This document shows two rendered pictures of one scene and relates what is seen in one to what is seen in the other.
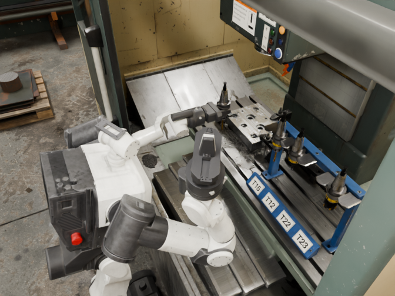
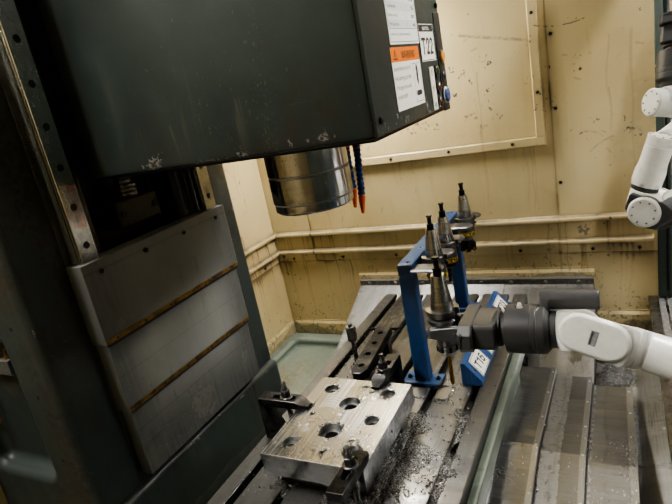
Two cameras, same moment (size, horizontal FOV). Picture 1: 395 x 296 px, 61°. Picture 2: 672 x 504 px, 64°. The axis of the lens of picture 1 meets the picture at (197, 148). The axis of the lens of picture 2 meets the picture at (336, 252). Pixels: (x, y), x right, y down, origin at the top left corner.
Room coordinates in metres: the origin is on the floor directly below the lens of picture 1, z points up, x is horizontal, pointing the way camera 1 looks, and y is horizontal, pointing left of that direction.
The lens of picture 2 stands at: (1.99, 0.55, 1.66)
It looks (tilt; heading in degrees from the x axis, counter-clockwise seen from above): 17 degrees down; 235
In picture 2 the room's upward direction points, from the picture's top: 11 degrees counter-clockwise
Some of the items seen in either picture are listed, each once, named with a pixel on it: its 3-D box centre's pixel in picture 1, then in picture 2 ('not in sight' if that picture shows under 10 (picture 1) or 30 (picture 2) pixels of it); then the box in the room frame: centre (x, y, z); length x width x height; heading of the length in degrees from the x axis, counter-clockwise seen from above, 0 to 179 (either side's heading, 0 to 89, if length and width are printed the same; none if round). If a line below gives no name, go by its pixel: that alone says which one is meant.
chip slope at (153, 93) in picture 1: (201, 101); not in sight; (2.00, -0.03, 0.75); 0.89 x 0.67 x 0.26; 116
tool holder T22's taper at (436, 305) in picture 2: (224, 95); (439, 291); (1.30, -0.12, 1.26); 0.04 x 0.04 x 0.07
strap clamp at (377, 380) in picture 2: (267, 145); (387, 379); (1.28, -0.36, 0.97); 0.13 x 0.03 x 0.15; 26
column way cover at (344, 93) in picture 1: (331, 81); (184, 328); (1.60, -0.73, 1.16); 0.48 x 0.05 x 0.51; 26
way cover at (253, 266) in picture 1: (208, 215); (565, 476); (1.05, -0.06, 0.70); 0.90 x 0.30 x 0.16; 26
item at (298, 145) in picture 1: (298, 143); (444, 228); (0.98, -0.39, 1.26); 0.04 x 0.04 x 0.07
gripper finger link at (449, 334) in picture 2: not in sight; (444, 335); (1.33, -0.10, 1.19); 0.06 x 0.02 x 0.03; 116
